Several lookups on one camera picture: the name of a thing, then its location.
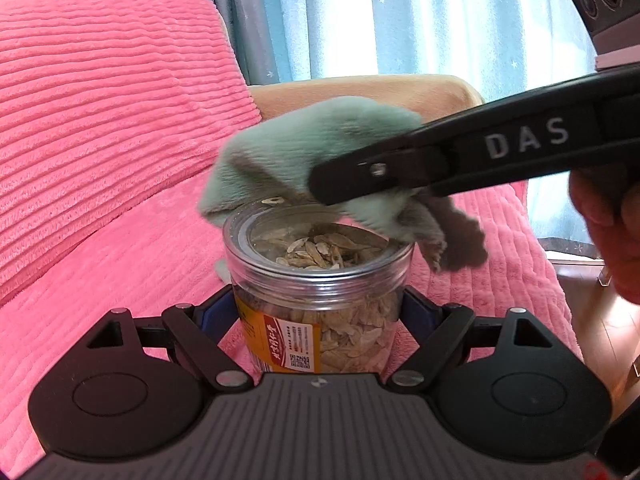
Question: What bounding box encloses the clear plastic jar with label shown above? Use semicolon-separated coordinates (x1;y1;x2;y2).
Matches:
222;198;413;374

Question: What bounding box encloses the green microfibre cloth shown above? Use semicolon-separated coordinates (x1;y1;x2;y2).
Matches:
198;96;488;272

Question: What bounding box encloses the person's right hand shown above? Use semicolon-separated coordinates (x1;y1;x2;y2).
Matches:
568;165;640;304

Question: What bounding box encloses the blue star curtain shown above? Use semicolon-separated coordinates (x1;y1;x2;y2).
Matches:
226;0;609;256

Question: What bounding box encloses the beige sofa armrest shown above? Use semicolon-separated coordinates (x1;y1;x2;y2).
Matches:
250;75;484;122

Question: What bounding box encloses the grey curtain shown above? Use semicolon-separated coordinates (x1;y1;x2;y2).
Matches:
210;0;281;86

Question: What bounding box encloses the black camera box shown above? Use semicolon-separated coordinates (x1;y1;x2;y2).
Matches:
572;0;640;72

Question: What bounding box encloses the pink corduroy seat cover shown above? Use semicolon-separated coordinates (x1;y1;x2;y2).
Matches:
1;174;577;477

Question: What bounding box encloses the pink corduroy back cushion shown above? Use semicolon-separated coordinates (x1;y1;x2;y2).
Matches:
1;0;260;300

